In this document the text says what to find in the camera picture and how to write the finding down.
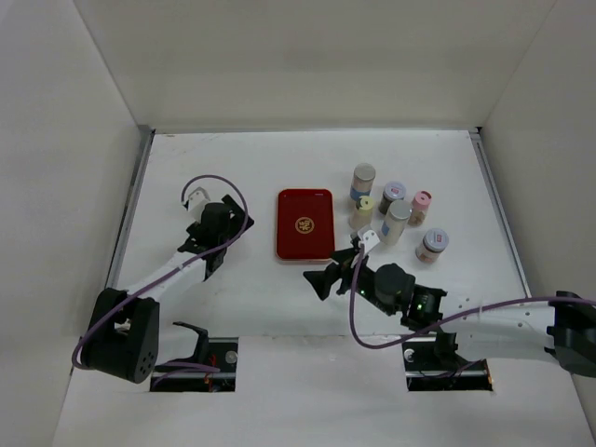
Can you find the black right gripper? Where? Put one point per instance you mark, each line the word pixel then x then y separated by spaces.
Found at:
pixel 322 280

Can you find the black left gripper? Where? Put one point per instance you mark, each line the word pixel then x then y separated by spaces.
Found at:
pixel 239 223

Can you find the yellow cap spice bottle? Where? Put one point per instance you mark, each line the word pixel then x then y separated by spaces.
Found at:
pixel 362 213

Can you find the silver cap blue label bottle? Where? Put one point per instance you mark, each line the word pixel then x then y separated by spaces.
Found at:
pixel 397 216

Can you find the blue label white bead bottle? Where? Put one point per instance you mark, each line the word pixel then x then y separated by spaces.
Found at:
pixel 362 181

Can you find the pink cap spice bottle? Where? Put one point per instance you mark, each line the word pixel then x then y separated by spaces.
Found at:
pixel 420 205

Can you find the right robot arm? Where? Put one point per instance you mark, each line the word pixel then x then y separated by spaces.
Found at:
pixel 558 329

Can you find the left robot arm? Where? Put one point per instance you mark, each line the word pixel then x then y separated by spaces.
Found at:
pixel 123 336

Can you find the red rectangular tray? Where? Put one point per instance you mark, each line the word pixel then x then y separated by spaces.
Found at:
pixel 305 225

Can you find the light spice jar grey lid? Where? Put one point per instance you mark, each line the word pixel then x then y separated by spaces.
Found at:
pixel 433 244

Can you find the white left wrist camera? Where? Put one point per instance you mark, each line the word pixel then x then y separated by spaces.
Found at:
pixel 198 199

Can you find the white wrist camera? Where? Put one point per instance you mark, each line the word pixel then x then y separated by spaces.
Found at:
pixel 368 239
pixel 198 199

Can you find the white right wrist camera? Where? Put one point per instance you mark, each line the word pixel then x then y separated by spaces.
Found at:
pixel 368 239

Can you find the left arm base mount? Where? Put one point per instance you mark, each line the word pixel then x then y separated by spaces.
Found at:
pixel 200 358

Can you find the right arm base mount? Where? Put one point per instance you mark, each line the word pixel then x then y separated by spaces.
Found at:
pixel 432 364

